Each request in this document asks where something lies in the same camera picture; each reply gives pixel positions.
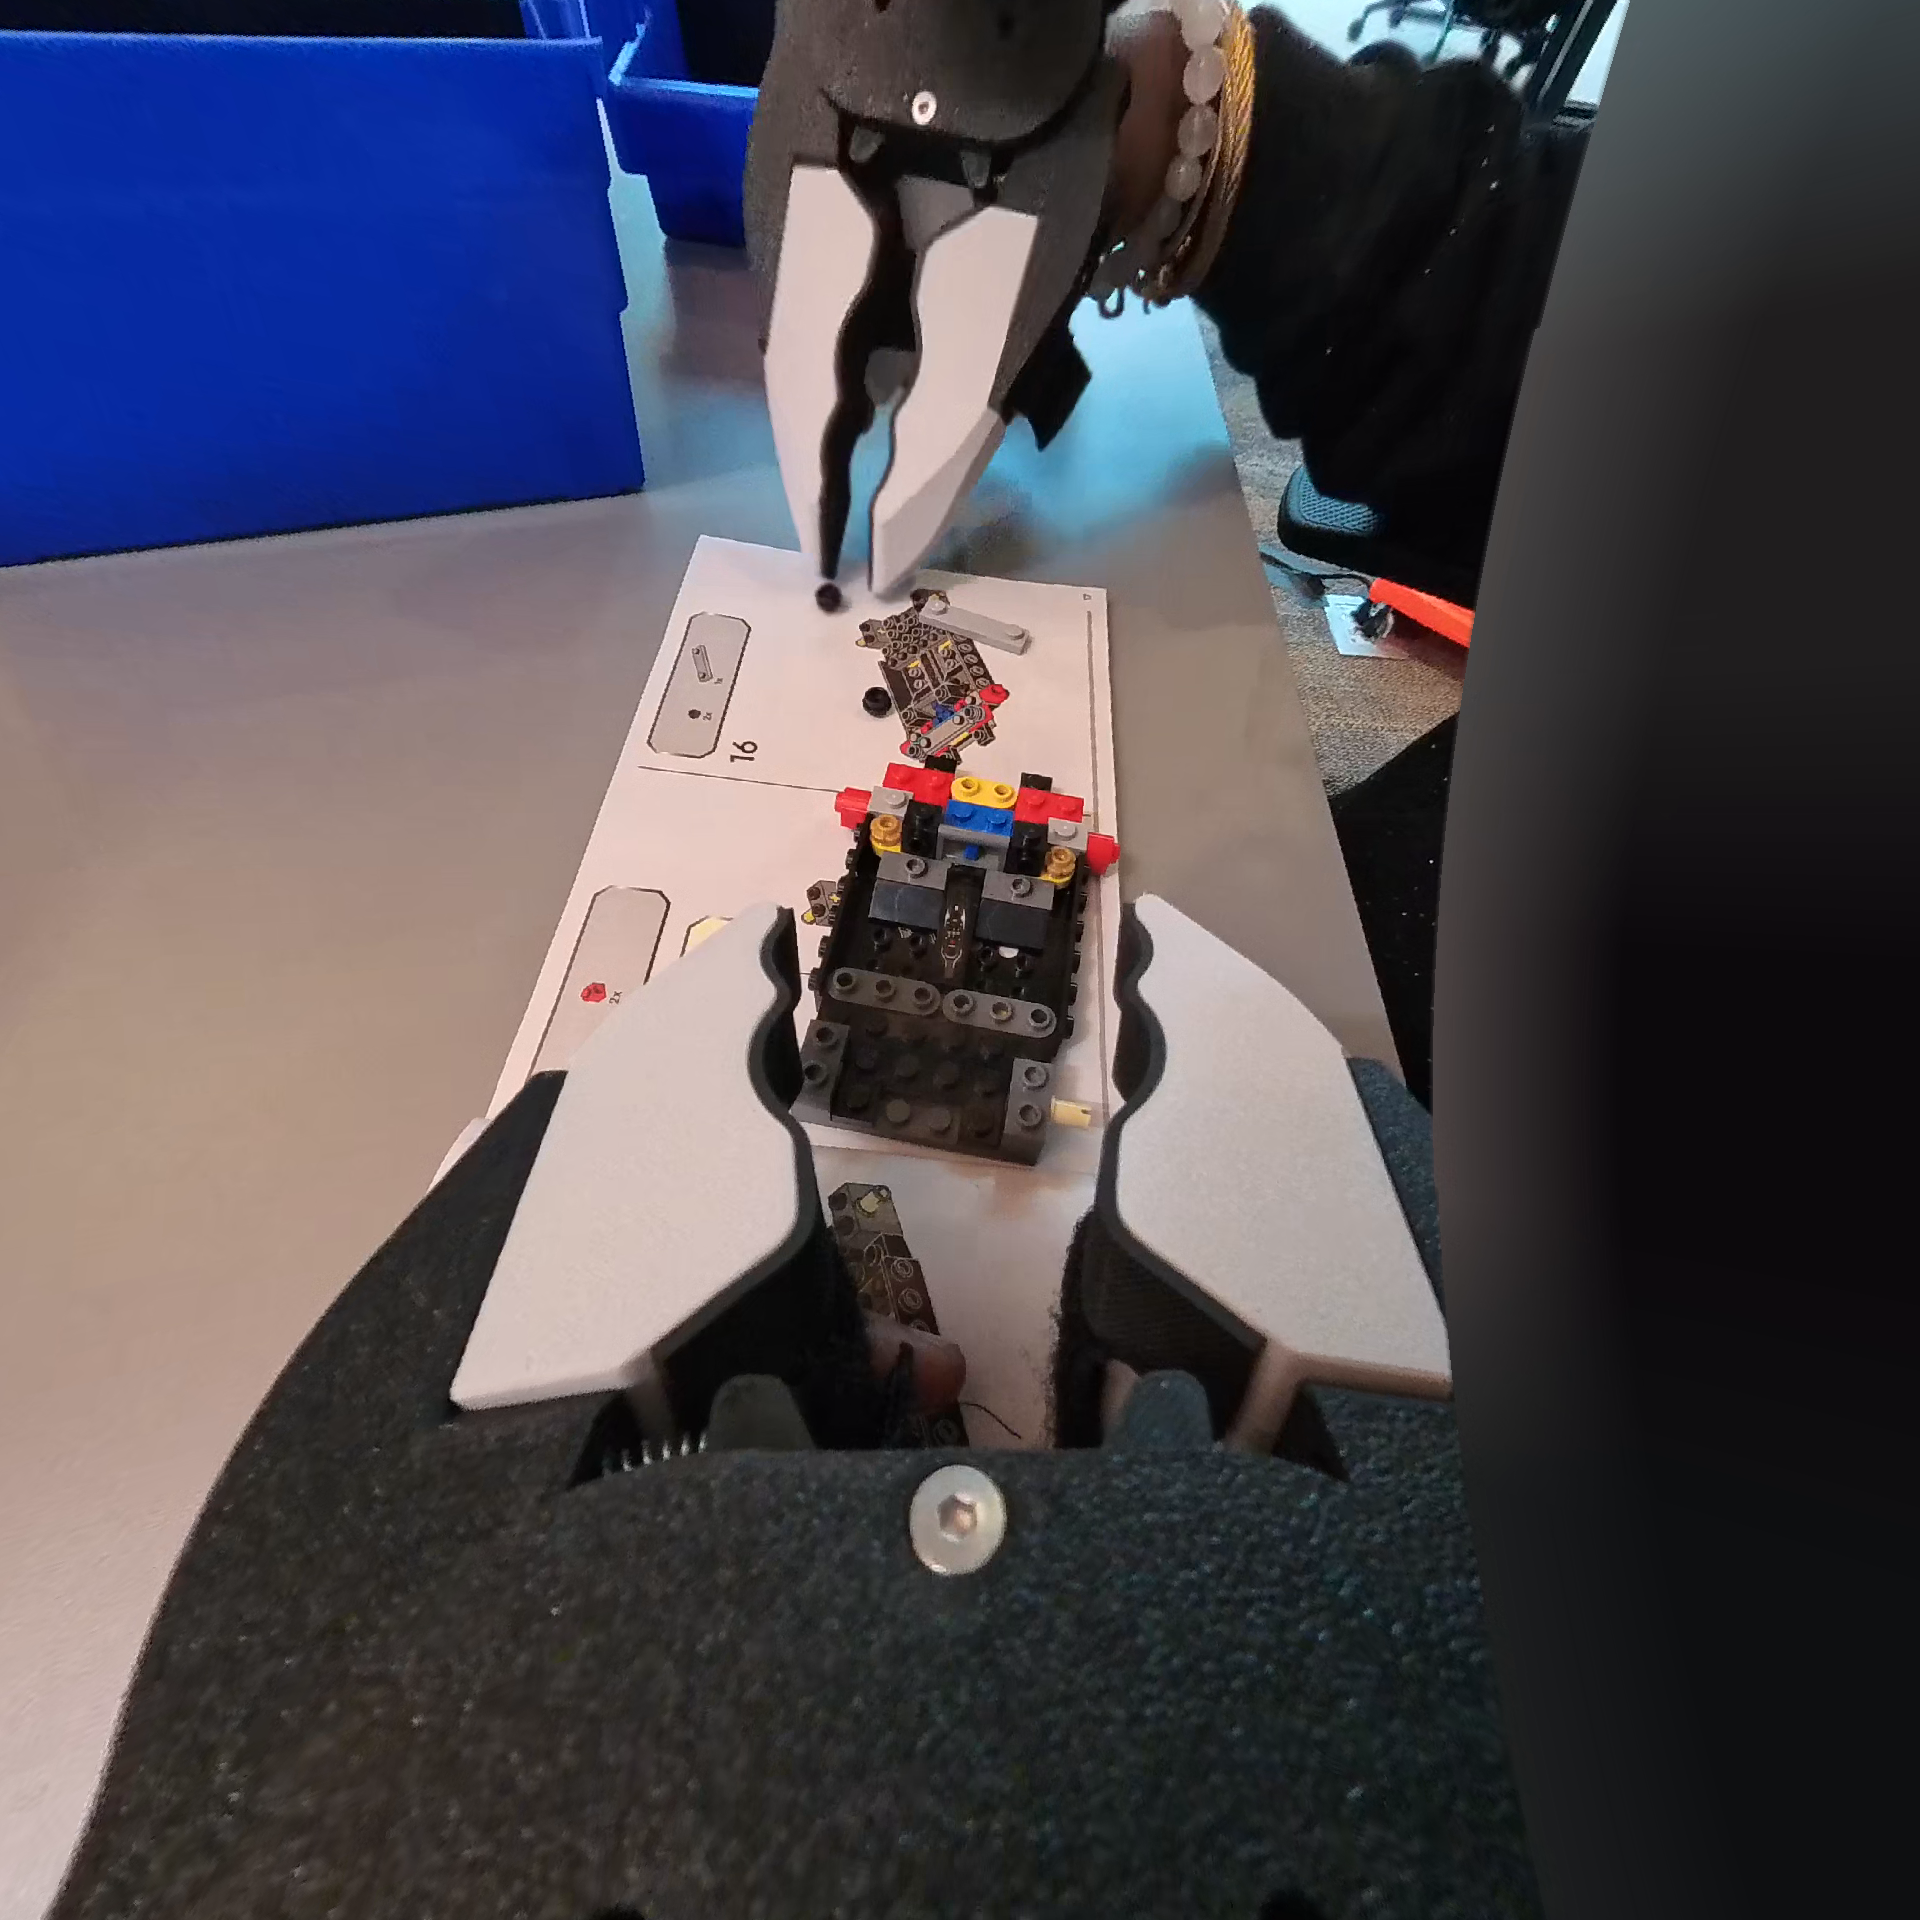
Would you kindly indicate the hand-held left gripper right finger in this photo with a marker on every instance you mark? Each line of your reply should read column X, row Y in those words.
column 1276, row 1169

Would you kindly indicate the black and red lego car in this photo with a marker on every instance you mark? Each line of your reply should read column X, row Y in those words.
column 931, row 1049

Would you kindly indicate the person's right hand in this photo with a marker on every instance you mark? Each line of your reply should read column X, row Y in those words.
column 1149, row 165

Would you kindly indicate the person's right forearm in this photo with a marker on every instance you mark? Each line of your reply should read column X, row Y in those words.
column 1380, row 269

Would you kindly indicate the grey lego plate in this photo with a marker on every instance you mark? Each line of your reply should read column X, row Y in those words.
column 975, row 622

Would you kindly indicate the person's black clothing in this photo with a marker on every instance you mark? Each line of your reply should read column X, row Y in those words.
column 1727, row 899

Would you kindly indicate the small blue plastic bin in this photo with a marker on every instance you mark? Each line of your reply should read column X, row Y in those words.
column 690, row 134

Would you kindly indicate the orange object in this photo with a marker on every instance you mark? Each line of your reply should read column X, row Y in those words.
column 1426, row 612

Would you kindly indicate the white lego instruction booklet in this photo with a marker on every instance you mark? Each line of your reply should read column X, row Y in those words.
column 766, row 674

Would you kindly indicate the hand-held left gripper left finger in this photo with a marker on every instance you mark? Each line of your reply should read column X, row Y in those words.
column 646, row 1169

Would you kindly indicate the black mesh office chair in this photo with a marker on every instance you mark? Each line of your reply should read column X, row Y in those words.
column 1328, row 510

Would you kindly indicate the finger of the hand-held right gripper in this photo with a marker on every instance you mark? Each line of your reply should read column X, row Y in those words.
column 804, row 329
column 960, row 375

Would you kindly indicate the large blue plastic bin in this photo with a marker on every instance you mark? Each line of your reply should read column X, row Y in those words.
column 301, row 300

